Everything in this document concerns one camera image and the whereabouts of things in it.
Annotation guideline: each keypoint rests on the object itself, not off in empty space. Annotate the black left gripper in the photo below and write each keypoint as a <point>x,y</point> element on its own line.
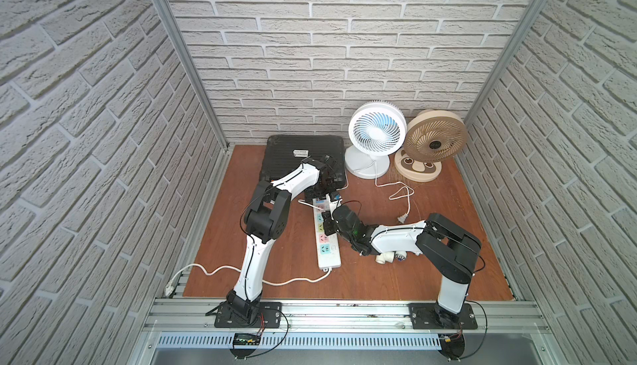
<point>330,188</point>

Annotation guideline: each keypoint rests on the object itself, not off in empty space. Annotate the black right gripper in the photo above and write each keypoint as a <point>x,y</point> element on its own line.
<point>328,218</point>

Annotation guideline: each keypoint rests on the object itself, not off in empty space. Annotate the white power strip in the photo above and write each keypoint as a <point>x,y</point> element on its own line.
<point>327,247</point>

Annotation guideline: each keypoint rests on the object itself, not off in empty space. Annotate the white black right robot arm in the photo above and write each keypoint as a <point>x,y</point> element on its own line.
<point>449,247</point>

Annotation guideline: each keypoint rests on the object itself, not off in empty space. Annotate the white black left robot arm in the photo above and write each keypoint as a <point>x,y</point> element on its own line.
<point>265,219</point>

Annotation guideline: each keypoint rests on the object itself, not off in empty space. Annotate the white desk fan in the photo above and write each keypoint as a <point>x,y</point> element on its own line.
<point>376,130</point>

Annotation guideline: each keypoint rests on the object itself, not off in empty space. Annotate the beige bear desk fan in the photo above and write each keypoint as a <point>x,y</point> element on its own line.
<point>432,137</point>

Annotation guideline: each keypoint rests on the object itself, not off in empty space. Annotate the white cylindrical adapter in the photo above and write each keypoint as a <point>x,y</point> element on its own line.
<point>390,257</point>

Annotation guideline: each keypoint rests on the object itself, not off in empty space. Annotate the white label sticker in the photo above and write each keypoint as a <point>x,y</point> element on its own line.
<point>301,153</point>

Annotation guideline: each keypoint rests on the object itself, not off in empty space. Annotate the black plastic tool case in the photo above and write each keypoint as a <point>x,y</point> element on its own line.
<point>279,160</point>

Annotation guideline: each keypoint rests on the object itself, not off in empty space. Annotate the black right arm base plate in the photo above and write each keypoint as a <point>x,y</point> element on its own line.
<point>433,317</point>

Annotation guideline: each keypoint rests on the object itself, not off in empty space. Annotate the aluminium front rail frame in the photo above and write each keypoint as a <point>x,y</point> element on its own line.
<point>498,322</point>

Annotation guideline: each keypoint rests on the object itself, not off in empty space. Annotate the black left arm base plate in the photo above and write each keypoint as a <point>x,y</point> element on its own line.
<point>266,315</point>

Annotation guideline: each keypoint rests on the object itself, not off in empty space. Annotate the white vented cable duct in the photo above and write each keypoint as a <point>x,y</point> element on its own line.
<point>282,340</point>

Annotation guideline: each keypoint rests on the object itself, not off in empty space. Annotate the aluminium corner post left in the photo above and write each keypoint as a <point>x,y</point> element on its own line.
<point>180,46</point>

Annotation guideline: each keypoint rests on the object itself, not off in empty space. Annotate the aluminium corner post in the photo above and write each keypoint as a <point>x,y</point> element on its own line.
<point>510,50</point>
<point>180,46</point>

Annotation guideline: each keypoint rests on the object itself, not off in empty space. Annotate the aluminium corner post right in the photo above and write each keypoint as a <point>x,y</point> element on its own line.
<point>510,50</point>

